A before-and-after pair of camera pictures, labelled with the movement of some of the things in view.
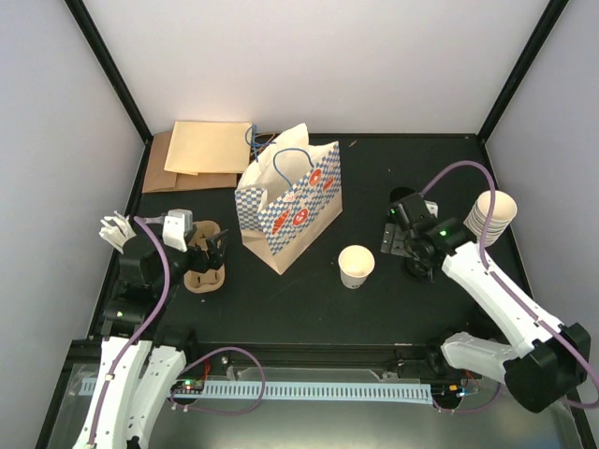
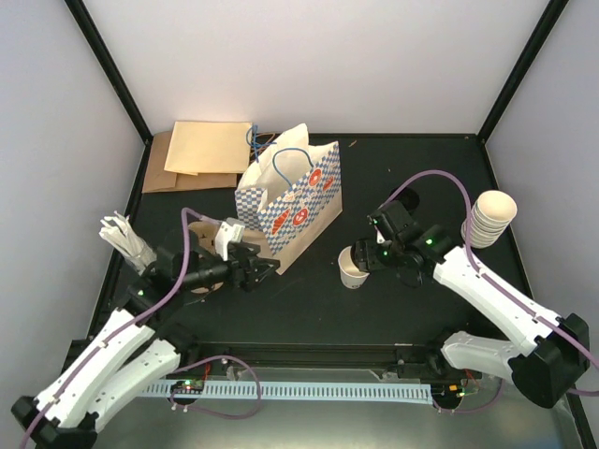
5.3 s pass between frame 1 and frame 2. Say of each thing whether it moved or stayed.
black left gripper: moved
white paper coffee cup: stayed
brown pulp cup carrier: stayed
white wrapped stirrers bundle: stayed
